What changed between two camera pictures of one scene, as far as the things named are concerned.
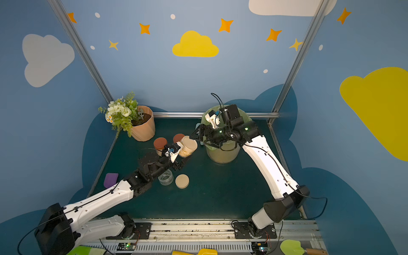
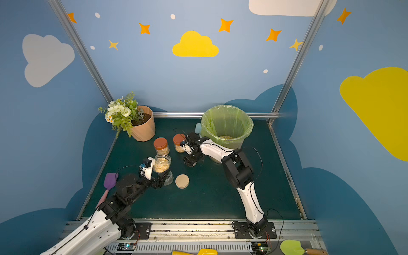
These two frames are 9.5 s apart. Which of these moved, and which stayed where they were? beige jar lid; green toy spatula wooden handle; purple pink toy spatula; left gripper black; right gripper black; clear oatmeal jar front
Moved: left gripper black; right gripper black
Stayed: green toy spatula wooden handle; beige jar lid; clear oatmeal jar front; purple pink toy spatula
